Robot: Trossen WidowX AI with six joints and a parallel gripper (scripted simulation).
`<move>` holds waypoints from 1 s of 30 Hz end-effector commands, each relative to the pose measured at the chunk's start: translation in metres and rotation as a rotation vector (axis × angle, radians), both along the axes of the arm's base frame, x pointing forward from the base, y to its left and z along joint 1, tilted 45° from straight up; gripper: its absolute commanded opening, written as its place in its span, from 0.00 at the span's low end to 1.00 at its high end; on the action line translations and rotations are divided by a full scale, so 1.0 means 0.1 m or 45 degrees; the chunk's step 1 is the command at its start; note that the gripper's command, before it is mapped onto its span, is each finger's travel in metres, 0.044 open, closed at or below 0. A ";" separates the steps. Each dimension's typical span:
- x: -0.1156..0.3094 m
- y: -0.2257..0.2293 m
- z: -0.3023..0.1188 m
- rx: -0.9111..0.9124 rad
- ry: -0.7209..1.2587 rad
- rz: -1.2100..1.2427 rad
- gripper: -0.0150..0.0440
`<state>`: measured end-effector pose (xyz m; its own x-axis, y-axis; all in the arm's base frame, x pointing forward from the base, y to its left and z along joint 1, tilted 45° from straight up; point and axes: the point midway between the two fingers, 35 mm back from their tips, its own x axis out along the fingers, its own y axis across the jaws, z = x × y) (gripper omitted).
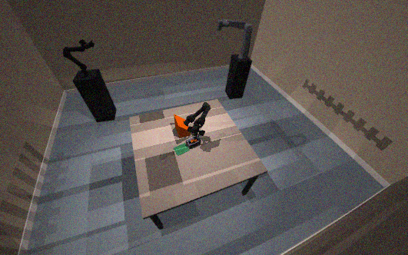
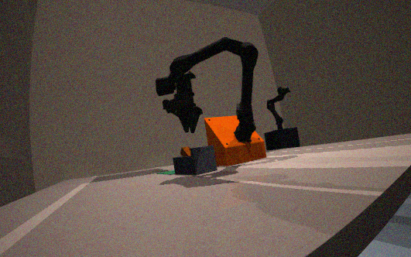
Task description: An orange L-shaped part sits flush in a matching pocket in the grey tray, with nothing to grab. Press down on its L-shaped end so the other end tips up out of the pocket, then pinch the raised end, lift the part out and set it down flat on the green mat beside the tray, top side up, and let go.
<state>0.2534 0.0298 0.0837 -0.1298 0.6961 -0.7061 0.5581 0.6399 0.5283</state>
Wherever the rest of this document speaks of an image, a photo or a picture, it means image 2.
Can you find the orange l-shaped part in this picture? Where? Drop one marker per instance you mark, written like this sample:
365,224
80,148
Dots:
185,151

